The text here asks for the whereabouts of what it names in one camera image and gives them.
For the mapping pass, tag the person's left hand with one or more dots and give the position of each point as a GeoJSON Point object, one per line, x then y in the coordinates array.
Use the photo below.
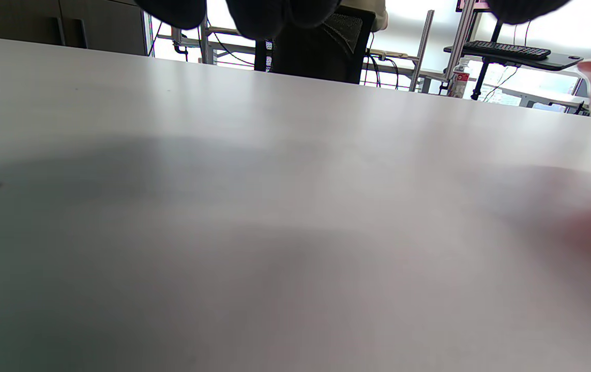
{"type": "Point", "coordinates": [264, 15]}

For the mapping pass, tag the black mesh office chair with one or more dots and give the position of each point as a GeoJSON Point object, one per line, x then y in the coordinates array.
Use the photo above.
{"type": "Point", "coordinates": [316, 57]}

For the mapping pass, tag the dark brown cabinet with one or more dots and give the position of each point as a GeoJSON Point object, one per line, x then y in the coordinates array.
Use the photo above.
{"type": "Point", "coordinates": [109, 26]}

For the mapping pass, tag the clear bottle with red label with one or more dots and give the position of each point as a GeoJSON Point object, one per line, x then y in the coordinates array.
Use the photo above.
{"type": "Point", "coordinates": [459, 85]}

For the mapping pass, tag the black stand pole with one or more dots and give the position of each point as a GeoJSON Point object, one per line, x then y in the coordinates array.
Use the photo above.
{"type": "Point", "coordinates": [481, 82]}

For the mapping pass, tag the black keyboard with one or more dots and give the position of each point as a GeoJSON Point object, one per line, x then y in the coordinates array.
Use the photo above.
{"type": "Point", "coordinates": [507, 50]}

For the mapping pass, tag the dark keyboard tray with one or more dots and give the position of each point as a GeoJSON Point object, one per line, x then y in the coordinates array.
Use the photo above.
{"type": "Point", "coordinates": [559, 63]}

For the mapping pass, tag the aluminium frame post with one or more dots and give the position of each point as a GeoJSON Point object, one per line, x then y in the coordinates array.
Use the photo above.
{"type": "Point", "coordinates": [422, 51]}
{"type": "Point", "coordinates": [461, 36]}

